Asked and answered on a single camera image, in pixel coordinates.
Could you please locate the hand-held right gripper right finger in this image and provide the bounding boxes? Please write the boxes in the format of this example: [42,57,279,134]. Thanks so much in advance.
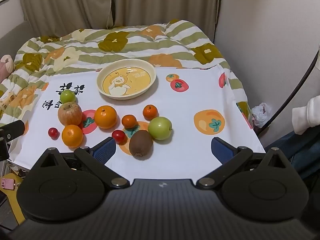
[196,137,287,189]

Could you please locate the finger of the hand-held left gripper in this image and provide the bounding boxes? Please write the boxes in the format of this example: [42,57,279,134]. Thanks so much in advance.
[0,120,26,138]

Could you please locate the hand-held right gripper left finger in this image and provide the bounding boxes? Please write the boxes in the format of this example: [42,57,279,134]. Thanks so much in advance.
[40,136,130,189]

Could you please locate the large orange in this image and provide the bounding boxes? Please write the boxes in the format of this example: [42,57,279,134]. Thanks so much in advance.
[61,124,84,148]
[94,105,118,129]

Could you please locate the large green apple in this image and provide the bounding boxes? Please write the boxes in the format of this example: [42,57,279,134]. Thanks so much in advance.
[148,116,173,140]

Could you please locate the cream duck-print plate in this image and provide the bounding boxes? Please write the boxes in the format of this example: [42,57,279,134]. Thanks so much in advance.
[96,59,157,101]

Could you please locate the small red cherry tomato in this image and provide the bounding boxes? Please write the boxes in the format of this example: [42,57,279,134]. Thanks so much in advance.
[48,127,60,140]
[111,130,126,145]

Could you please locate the brown kiwi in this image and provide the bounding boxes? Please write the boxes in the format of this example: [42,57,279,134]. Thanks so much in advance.
[129,129,153,158]

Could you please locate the pink phone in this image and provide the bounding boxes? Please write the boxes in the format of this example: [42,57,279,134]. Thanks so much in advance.
[0,177,16,191]

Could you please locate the small tangerine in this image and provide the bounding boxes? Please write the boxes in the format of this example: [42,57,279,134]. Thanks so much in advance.
[121,114,138,129]
[143,104,159,120]

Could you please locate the red yellow apple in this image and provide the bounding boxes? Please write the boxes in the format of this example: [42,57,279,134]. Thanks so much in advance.
[58,102,83,126]

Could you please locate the white plastic bag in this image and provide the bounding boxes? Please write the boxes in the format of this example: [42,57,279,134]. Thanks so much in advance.
[251,102,272,128]

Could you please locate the white fruit-print cloth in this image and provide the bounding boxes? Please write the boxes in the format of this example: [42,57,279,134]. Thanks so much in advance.
[10,64,266,178]

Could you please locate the small green apple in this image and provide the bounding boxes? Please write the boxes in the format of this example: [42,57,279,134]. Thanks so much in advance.
[60,89,76,104]

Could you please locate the pink plush toy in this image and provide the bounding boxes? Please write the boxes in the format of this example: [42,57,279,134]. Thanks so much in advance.
[0,54,14,81]

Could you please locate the person's blue jeans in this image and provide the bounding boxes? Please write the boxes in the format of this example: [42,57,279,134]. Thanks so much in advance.
[265,127,320,180]

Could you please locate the person's white sweater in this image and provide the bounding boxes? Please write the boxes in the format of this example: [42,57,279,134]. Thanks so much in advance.
[292,42,320,135]

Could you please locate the grey bed headboard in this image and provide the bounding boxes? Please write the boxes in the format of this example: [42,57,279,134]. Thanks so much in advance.
[0,20,33,55]

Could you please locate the black curved pole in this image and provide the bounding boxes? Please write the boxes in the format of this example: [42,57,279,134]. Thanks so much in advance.
[257,47,320,136]

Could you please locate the striped floral blanket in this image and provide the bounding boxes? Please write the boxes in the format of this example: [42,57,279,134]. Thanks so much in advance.
[0,19,253,128]

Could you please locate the beige curtain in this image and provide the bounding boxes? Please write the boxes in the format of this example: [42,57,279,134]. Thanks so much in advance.
[16,0,112,30]
[110,0,222,43]

